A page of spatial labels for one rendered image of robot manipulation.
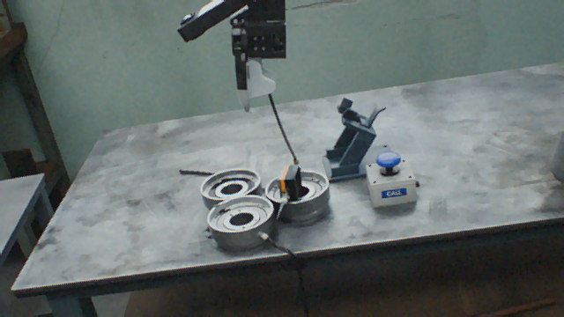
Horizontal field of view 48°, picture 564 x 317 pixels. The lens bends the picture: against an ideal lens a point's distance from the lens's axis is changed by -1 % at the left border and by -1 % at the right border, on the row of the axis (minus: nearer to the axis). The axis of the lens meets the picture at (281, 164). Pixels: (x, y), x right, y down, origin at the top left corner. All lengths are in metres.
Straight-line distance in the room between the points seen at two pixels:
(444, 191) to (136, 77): 1.88
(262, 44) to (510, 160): 0.48
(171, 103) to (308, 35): 0.65
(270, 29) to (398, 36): 1.74
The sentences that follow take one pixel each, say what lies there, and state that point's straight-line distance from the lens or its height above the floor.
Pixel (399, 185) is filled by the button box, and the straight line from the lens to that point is 1.02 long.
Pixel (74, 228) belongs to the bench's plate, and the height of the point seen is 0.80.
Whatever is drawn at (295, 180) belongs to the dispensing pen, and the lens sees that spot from 1.01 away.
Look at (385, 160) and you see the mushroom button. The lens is 1.02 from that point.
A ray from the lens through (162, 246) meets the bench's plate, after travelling 1.05.
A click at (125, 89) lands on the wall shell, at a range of 2.77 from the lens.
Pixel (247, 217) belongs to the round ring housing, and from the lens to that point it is 1.02.
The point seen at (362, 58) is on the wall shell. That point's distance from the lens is 2.67.
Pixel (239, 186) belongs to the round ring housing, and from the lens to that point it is 1.11.
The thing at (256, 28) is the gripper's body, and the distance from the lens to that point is 0.95.
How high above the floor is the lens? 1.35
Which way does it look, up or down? 27 degrees down
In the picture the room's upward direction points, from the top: 10 degrees counter-clockwise
